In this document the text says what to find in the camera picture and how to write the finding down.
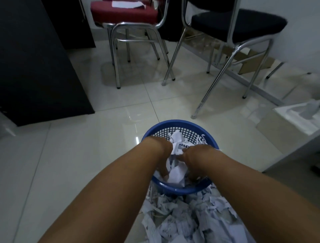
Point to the person's left hand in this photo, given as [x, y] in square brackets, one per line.
[162, 152]

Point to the person's right hand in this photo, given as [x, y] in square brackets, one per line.
[197, 160]

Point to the person's left fingers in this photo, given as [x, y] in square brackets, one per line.
[164, 175]

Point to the person's right thumb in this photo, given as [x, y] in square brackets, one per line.
[181, 155]

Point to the torn white paper sheet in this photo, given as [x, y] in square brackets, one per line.
[177, 172]

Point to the person's left forearm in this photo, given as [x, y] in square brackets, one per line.
[112, 197]

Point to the person's right forearm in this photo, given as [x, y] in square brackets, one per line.
[255, 197]

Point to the paper scraps heap in basket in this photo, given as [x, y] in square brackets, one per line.
[192, 143]

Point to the blue plastic mesh basket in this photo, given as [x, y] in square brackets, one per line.
[160, 129]

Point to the pile of torn printed paper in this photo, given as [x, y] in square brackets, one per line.
[190, 217]

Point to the brown cardboard box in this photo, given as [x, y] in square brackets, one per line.
[252, 61]

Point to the white tissue box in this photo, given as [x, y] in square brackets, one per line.
[297, 117]

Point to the dark blue cushioned chrome chair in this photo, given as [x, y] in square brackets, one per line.
[240, 23]

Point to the red cushioned chrome chair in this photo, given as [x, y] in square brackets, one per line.
[125, 12]

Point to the white paper on seat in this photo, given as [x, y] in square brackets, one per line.
[127, 4]

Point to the black cabinet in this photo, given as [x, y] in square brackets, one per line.
[37, 62]

